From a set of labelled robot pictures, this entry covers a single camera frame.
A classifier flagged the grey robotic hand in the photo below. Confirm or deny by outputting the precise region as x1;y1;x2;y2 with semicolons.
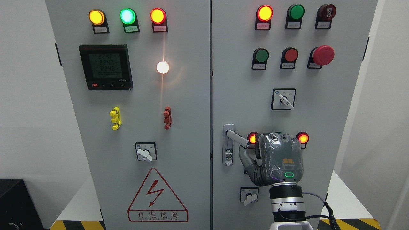
239;133;303;186

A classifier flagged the silver door handle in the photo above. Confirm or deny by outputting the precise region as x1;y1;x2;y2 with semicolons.
223;123;250;166

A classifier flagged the right grey cabinet door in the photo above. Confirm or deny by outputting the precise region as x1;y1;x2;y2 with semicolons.
213;0;377;230

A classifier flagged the grey cabinet door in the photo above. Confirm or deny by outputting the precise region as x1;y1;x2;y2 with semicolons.
46;0;212;230
213;0;377;230

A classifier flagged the orange indicator light right door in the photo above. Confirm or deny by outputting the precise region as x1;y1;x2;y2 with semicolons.
255;5;274;30

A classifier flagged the orange indicator light door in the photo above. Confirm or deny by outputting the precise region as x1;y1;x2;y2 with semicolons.
255;5;274;30
150;7;168;33

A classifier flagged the left grey cabinet door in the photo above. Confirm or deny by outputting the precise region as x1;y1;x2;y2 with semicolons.
46;0;212;230

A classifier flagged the orange indicator light left door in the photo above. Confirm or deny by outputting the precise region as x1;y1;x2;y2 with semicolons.
150;7;168;33

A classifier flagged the small orange light left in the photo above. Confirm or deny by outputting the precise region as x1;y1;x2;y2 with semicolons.
247;132;259;149

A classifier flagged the small orange light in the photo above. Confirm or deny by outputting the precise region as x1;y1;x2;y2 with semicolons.
247;132;259;149
296;131;310;149

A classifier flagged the small orange light right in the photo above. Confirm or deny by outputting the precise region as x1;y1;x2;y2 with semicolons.
296;131;310;149

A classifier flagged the green push button upper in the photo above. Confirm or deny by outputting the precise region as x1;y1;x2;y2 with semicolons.
251;48;269;70

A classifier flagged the red push button upper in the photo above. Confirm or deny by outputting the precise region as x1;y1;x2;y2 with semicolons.
280;47;298;70

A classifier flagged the red emergency stop button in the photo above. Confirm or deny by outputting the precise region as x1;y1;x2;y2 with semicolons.
307;45;335;69

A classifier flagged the red terminal connector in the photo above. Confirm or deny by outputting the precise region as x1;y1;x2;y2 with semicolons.
163;106;172;130

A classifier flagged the red electrical warning sticker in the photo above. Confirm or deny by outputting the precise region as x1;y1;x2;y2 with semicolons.
127;168;189;222

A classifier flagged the white glowing indicator light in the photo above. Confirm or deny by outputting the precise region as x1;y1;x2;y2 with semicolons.
156;61;170;74

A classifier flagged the green indicator light top right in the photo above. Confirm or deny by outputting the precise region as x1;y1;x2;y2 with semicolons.
285;4;305;29

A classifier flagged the dark red buzzer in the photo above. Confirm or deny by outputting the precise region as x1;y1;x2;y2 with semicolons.
315;4;336;29

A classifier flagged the yellow terminal connector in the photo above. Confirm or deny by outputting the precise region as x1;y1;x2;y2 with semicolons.
109;107;122;130

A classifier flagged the black digital power meter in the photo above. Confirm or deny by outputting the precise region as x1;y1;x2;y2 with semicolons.
79;44;133;90

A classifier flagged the green lit indicator light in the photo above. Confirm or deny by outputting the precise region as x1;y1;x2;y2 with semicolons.
120;8;139;33

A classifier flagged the yellow indicator light top left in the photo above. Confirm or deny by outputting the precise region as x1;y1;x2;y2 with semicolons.
88;9;109;34

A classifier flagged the black box lower left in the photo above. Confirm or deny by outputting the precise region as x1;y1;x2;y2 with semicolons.
0;179;43;230

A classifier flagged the lower white selector switch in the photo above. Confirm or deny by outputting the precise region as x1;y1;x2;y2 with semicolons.
240;186;259;207

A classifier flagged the upper right white selector switch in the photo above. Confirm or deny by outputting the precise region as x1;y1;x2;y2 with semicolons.
271;88;296;110

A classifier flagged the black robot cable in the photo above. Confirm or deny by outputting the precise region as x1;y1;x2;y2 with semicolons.
277;192;341;230

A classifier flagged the left door white selector switch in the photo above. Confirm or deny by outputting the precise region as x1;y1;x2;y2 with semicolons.
135;142;157;163

